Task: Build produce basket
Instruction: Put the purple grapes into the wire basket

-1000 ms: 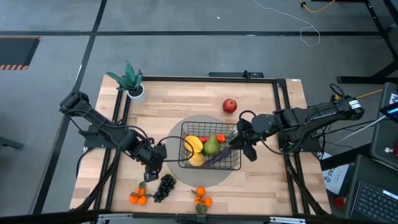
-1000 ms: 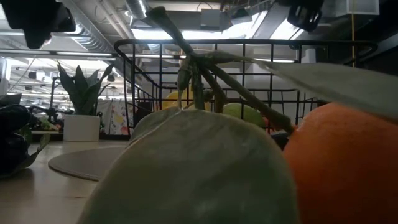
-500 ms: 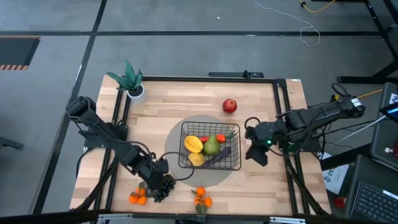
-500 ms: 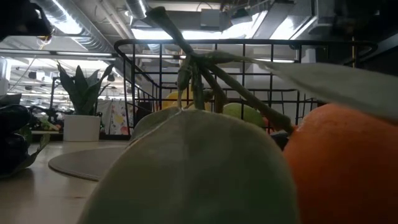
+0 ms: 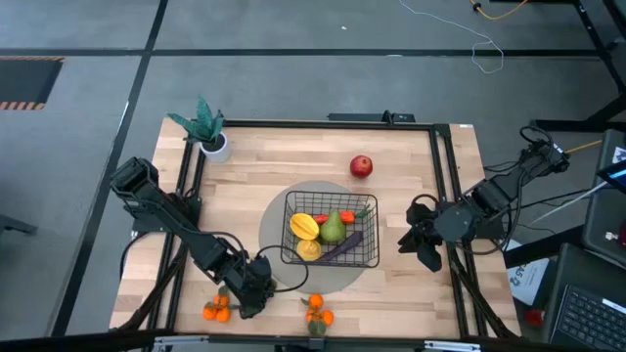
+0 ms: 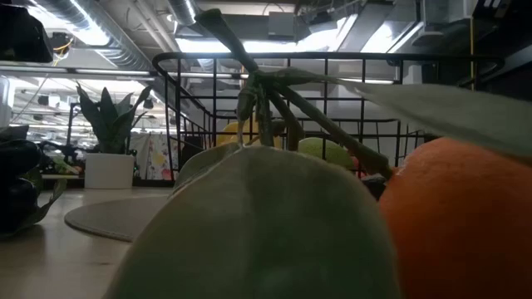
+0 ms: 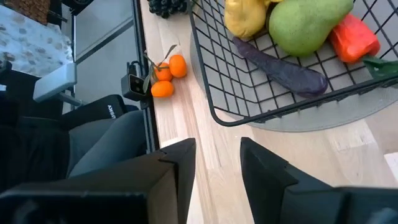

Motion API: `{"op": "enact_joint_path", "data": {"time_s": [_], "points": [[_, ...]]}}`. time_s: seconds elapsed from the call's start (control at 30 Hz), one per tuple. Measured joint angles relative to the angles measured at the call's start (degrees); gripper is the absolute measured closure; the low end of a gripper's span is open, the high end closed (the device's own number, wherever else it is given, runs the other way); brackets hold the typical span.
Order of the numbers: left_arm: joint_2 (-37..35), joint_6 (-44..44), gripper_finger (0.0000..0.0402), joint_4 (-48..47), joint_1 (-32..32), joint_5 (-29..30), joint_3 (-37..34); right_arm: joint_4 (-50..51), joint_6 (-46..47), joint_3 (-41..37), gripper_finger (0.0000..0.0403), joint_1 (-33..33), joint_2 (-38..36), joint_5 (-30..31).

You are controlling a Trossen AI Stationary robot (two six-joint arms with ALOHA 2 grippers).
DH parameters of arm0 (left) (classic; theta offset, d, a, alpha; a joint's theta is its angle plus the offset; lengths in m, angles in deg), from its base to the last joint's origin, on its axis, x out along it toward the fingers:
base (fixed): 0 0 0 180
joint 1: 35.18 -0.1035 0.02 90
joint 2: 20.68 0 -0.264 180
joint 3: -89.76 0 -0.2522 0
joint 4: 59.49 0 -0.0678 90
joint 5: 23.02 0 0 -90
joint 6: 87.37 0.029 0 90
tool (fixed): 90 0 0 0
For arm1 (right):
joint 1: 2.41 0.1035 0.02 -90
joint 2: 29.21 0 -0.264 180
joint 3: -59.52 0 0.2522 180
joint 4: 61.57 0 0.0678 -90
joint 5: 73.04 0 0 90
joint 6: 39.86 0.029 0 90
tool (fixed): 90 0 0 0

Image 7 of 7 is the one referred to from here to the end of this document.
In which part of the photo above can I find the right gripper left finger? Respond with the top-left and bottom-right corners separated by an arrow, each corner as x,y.
0,138 -> 197,224

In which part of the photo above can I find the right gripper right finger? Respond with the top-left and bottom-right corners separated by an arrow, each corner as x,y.
239,136 -> 398,224

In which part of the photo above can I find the purple eggplant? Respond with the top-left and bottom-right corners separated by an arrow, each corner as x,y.
232,36 -> 330,100

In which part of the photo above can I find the red bell pepper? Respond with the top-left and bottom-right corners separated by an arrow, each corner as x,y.
328,13 -> 398,81

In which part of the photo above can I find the green pear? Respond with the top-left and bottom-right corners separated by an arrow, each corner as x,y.
268,0 -> 355,58

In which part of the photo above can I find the yellow lemon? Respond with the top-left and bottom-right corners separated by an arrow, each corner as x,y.
223,0 -> 268,40

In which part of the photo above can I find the black grape bunch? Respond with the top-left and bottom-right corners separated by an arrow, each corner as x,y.
147,0 -> 190,19

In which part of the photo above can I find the grey round mat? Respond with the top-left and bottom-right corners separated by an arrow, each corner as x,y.
189,30 -> 398,133

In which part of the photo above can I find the white paper sheet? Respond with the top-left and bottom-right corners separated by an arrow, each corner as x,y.
384,152 -> 398,182

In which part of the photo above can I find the grey chair armrest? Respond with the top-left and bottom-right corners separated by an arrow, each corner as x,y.
32,62 -> 85,107

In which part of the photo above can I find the orange mandarin bunch with leaves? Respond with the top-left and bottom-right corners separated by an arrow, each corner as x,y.
141,44 -> 188,99

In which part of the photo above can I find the white dotted cloth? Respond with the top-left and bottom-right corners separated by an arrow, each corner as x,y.
0,4 -> 75,78

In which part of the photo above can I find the brown woven mat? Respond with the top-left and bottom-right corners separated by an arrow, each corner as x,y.
4,0 -> 51,25

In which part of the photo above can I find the black wire basket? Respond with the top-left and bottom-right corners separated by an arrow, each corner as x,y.
188,0 -> 398,128

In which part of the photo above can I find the small black table camera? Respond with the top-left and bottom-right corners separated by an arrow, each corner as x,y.
120,60 -> 147,102

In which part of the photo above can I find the black camera cable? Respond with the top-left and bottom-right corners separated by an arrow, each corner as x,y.
126,60 -> 144,75

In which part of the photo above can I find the black aluminium table frame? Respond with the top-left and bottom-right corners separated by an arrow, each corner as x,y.
70,0 -> 161,154

